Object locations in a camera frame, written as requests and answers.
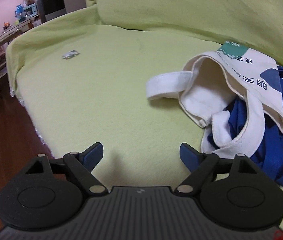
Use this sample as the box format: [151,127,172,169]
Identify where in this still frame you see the white canvas tote bag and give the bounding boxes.
[146,42,283,159]

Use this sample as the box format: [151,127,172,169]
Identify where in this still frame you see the blue shopping bag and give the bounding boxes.
[217,66,283,187]

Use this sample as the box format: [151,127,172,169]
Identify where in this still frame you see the light green sofa cover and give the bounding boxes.
[6,0,283,187]

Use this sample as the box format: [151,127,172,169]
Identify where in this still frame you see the small silver wrapper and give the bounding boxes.
[62,50,80,60]

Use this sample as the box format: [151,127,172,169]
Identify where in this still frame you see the teal microwave oven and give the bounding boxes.
[24,3,38,18]

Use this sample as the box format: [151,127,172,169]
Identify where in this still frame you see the black cabinet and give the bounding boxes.
[36,0,67,23]

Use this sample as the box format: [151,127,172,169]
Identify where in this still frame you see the blue kettle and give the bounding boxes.
[15,4,25,22]

